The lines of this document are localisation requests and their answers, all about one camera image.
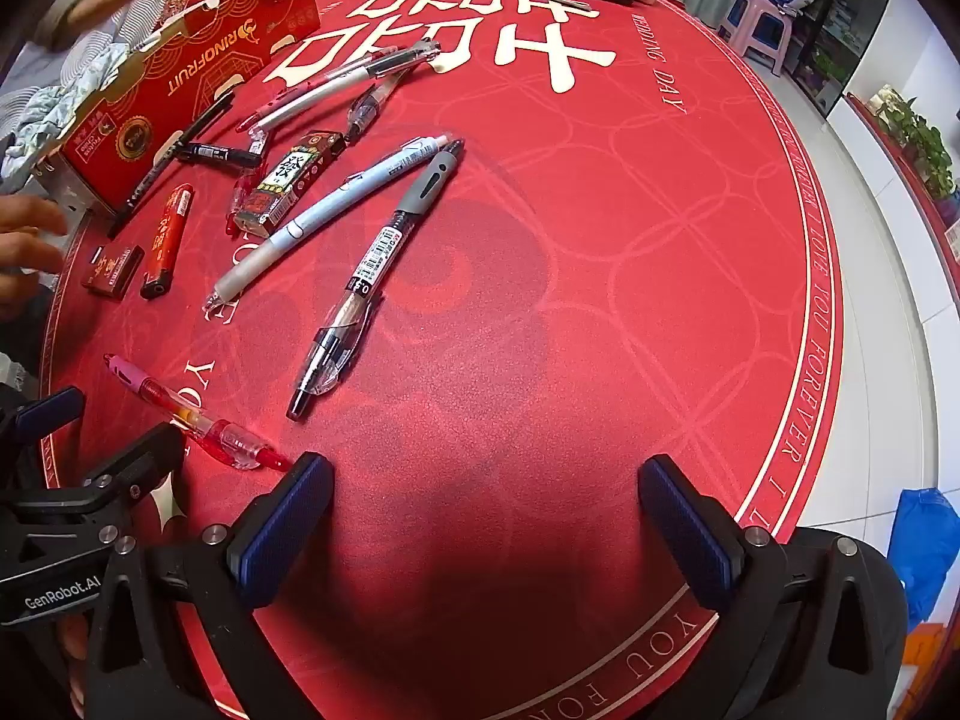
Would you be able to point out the light blue floral cloth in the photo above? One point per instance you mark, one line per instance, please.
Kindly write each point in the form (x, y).
(52, 112)

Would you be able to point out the red lighter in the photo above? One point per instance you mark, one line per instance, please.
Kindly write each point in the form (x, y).
(169, 240)

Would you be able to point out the blue plastic bag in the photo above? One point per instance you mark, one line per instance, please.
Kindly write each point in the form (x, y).
(926, 555)

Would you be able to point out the pink plastic stool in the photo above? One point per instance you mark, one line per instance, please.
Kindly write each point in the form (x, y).
(757, 22)

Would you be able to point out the clear black pen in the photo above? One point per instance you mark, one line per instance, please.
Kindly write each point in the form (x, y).
(367, 109)

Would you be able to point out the red round table mat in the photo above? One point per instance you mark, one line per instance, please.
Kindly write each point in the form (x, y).
(562, 277)

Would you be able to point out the pink clip red pen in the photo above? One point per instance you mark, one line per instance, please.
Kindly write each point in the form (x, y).
(187, 409)

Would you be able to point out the red cardboard box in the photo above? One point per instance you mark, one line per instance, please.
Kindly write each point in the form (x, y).
(187, 67)

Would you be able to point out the grey grip black gel pen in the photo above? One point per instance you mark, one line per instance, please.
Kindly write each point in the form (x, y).
(375, 262)

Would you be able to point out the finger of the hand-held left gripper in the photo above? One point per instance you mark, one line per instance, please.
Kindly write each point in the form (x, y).
(45, 409)
(135, 465)

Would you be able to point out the small red matchbox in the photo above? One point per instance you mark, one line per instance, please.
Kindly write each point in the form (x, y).
(112, 270)

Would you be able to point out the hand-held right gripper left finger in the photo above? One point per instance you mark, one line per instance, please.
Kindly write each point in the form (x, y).
(285, 540)

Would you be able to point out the small decorated black box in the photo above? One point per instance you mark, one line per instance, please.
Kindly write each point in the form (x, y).
(285, 180)

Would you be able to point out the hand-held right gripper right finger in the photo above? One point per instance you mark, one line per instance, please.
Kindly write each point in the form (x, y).
(686, 532)

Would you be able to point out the light blue pen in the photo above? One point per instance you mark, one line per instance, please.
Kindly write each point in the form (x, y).
(315, 217)

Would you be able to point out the green potted plants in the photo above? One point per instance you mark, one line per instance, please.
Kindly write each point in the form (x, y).
(919, 135)

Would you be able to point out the white barrel red pen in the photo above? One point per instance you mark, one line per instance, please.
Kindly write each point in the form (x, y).
(315, 92)

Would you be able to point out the black marker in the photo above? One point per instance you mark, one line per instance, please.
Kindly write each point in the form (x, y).
(217, 153)

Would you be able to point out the glass door cabinet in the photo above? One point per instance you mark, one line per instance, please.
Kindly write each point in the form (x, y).
(847, 22)

